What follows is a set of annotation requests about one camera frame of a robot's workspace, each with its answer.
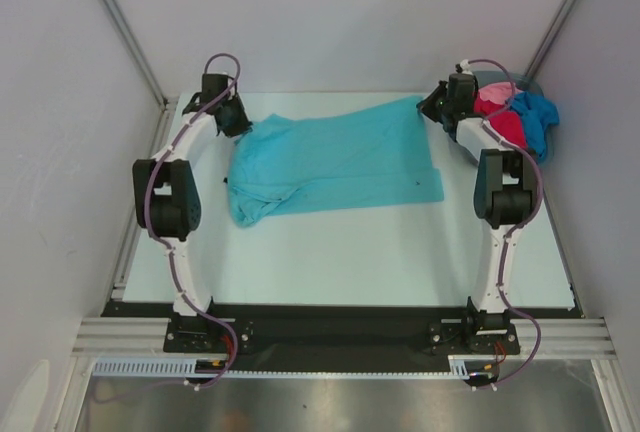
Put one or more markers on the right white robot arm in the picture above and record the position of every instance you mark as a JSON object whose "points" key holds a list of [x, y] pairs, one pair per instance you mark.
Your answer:
{"points": [[506, 197]]}

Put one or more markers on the teal t-shirt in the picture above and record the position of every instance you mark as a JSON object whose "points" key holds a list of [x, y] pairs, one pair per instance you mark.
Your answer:
{"points": [[375, 157]]}

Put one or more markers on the grey plastic basket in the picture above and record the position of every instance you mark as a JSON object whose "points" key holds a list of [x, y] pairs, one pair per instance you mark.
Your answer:
{"points": [[488, 77]]}

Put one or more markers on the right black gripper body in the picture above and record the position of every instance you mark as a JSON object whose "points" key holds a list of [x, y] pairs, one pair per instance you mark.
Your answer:
{"points": [[432, 107]]}

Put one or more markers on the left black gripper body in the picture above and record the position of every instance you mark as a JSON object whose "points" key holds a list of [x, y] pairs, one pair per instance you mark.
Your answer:
{"points": [[237, 119]]}

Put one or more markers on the red t-shirt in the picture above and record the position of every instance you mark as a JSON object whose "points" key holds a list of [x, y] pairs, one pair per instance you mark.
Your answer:
{"points": [[507, 123]]}

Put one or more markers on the left aluminium corner post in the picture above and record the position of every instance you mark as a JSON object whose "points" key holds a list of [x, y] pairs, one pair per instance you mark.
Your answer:
{"points": [[133, 48]]}

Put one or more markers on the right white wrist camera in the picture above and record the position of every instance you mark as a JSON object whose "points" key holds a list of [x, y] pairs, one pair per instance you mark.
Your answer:
{"points": [[464, 67]]}

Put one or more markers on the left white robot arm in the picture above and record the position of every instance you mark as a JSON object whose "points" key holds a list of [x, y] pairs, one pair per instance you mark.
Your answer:
{"points": [[168, 205]]}

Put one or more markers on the blue t-shirt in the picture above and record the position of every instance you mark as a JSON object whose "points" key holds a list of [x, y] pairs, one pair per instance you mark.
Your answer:
{"points": [[537, 115]]}

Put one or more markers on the aluminium corner post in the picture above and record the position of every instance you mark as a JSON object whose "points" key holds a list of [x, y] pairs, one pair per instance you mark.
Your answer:
{"points": [[133, 48], [550, 36]]}

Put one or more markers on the right aluminium corner post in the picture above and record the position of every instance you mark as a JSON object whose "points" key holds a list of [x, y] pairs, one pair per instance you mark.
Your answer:
{"points": [[550, 36]]}

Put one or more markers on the pink t-shirt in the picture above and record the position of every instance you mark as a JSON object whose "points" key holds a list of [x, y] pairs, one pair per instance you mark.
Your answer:
{"points": [[498, 93]]}

